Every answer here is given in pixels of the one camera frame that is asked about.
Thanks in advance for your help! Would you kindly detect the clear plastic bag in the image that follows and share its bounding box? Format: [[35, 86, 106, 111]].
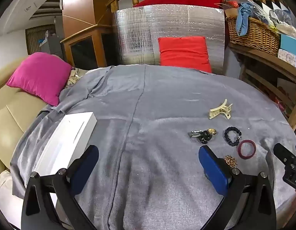
[[269, 8, 296, 35]]

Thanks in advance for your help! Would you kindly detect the blue cardboard box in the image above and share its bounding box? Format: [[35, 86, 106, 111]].
[[279, 34, 296, 60]]

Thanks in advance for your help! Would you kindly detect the maroon hair tie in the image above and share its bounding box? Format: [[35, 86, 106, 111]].
[[238, 139, 257, 160]]

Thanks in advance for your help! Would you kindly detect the gold brooch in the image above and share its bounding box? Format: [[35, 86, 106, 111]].
[[224, 155, 238, 168]]

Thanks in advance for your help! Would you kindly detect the grey blanket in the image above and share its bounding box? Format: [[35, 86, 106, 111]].
[[10, 64, 296, 230]]

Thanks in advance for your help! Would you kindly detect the white patterned box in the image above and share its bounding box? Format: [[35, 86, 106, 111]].
[[277, 49, 296, 66]]

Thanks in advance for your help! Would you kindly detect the white cloth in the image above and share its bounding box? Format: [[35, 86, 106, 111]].
[[0, 170, 22, 228]]

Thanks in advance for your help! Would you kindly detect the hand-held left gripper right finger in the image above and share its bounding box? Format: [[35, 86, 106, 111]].
[[198, 145, 277, 230]]

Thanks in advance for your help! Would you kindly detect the cream hair claw clip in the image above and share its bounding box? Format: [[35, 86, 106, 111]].
[[209, 99, 233, 120]]

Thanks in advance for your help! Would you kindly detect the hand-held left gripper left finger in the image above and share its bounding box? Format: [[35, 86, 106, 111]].
[[20, 144, 100, 230]]

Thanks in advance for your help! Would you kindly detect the black hair clip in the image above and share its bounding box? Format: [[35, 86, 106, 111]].
[[198, 131, 212, 145]]

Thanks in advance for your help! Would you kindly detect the wicker basket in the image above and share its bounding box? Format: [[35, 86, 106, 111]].
[[226, 16, 281, 57]]

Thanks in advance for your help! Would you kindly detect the patterned cloth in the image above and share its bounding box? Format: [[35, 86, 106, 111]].
[[65, 67, 91, 89]]

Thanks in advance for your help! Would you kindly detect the wooden cabinet with glass door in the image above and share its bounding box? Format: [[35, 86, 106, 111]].
[[60, 25, 117, 69]]

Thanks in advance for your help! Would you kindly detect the wooden shelf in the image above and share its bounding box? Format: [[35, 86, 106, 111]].
[[228, 42, 296, 132]]

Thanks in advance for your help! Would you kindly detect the blue denim cloth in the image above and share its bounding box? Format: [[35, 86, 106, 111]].
[[235, 2, 259, 36]]

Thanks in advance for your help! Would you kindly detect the pink pillow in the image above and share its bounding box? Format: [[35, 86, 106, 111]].
[[6, 52, 73, 106]]

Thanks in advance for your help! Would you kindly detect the beige sofa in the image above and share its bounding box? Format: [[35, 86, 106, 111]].
[[0, 57, 74, 182]]

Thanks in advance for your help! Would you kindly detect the silver foil mat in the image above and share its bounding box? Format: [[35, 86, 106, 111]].
[[112, 4, 226, 76]]

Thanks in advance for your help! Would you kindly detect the black scrunchie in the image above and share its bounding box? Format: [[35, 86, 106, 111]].
[[224, 126, 242, 146]]

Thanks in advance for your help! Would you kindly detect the red pillow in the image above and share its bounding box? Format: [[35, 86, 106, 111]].
[[158, 36, 213, 73]]

